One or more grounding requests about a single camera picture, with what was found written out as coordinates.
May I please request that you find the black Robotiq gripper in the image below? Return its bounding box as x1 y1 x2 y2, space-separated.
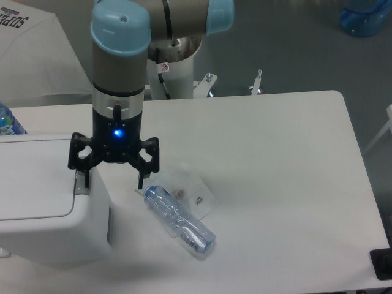
68 111 160 189

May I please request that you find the white push-lid trash can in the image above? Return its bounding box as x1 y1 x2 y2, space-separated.
1 134 113 263

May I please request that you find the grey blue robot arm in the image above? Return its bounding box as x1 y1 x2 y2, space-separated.
68 1 235 187

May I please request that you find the clear plastic bag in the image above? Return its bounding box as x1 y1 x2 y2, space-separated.
135 162 217 220

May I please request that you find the clear empty plastic bottle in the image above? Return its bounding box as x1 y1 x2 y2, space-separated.
144 185 216 255

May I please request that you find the blue labelled drink bottle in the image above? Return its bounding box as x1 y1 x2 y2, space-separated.
1 103 27 135

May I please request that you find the white printed cloth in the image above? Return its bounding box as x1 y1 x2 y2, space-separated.
1 1 92 107

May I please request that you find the blue water jug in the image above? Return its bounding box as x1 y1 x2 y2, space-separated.
339 0 391 37

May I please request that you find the black device at table edge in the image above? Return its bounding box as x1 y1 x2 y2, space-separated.
370 248 391 281

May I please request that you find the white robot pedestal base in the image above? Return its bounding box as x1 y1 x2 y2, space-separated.
143 33 219 101

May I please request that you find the white frame at right edge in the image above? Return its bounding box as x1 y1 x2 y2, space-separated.
364 105 391 155

